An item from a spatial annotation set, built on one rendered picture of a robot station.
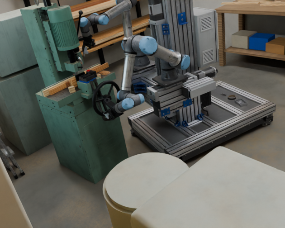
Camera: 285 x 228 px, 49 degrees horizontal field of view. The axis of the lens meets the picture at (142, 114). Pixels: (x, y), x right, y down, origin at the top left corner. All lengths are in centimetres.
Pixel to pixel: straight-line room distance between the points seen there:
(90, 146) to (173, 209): 241
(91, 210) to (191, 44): 165
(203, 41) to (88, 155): 140
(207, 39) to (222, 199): 258
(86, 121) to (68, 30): 73
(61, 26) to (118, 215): 216
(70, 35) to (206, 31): 116
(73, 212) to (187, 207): 243
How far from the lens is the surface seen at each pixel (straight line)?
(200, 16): 283
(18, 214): 89
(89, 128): 270
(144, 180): 49
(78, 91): 255
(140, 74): 303
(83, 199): 286
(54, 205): 292
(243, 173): 42
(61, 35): 255
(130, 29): 306
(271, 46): 468
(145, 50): 215
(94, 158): 284
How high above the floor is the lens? 185
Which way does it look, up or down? 29 degrees down
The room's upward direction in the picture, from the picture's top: 10 degrees counter-clockwise
